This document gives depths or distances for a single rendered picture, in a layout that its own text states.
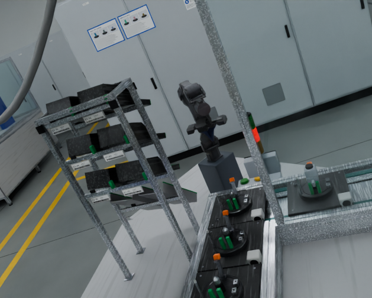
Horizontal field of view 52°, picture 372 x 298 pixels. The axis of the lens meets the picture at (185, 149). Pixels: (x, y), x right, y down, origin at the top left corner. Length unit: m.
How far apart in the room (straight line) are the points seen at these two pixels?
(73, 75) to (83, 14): 4.62
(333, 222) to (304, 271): 0.21
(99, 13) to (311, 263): 3.69
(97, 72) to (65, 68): 4.51
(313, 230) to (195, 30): 3.24
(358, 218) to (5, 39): 9.35
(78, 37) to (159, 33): 0.93
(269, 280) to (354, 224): 0.40
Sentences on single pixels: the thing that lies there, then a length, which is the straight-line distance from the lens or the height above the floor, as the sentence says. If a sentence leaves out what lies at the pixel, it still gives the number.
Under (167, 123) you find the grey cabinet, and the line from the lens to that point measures 4.71.
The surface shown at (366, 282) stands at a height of 0.86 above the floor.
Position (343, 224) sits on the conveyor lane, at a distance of 1.54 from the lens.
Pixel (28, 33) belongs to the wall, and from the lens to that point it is 9.89.
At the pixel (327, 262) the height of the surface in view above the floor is 0.86.
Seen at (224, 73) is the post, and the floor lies 1.59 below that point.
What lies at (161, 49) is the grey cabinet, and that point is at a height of 1.38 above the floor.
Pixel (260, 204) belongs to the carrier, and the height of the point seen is 0.97.
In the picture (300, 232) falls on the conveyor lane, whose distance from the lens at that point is 1.56.
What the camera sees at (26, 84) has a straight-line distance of 0.39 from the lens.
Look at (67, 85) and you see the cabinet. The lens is 9.25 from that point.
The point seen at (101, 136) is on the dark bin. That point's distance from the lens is 1.51.
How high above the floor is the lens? 1.87
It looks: 21 degrees down
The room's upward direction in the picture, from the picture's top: 24 degrees counter-clockwise
